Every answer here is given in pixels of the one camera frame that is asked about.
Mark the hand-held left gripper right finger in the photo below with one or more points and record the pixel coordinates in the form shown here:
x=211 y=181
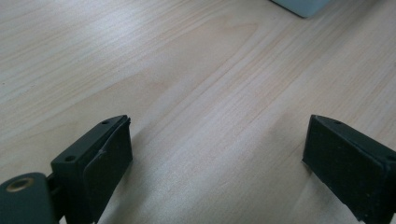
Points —
x=348 y=161

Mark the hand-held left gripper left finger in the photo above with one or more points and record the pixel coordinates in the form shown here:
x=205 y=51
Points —
x=93 y=161

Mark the pale grey-green box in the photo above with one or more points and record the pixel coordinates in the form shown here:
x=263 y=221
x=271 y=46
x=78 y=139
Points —
x=303 y=6

